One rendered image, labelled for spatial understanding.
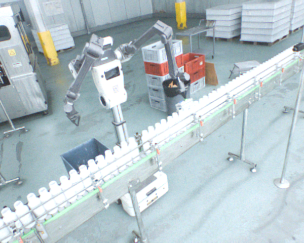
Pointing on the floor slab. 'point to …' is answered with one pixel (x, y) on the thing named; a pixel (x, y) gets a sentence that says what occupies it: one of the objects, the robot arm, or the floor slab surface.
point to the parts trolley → (198, 38)
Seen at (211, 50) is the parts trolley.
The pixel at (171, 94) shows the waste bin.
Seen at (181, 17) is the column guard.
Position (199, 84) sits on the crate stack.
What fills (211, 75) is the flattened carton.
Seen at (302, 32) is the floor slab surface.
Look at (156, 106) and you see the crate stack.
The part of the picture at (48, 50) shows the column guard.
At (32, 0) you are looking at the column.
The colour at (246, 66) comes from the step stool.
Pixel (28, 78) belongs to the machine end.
